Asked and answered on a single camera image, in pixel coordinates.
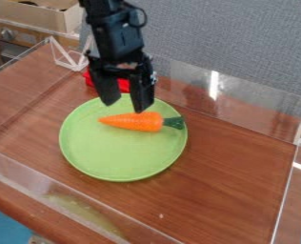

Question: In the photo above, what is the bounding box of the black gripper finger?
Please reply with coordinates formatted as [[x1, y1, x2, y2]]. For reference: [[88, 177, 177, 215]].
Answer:
[[129, 73, 156, 113], [90, 70, 122, 106]]

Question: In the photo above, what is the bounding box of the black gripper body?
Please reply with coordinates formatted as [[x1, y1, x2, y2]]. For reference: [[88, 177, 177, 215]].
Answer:
[[86, 9, 158, 87]]

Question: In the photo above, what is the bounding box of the orange toy carrot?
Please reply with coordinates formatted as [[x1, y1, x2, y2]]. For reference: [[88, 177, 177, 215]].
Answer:
[[98, 112, 185, 132]]

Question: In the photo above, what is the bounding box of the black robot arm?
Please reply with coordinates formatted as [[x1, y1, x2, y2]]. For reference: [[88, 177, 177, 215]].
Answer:
[[78, 0, 157, 113]]

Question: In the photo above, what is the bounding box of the green plate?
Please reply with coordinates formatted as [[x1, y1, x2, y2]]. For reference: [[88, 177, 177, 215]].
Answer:
[[60, 94, 188, 182]]

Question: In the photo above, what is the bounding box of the red plastic block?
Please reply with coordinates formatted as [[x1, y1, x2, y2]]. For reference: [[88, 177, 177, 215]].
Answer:
[[84, 71, 130, 93]]

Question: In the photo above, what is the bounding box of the cardboard box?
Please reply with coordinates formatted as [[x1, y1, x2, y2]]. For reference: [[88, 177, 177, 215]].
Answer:
[[0, 0, 84, 32]]

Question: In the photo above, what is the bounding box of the black cable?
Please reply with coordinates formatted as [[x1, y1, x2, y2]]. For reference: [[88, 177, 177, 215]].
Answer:
[[124, 3, 150, 30]]

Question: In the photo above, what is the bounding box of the clear acrylic triangle bracket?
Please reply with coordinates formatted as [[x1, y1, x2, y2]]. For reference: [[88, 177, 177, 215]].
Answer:
[[49, 36, 96, 71]]

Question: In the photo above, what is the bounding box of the clear acrylic enclosure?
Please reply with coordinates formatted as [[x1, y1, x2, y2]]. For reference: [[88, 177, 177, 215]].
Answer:
[[0, 42, 301, 244]]

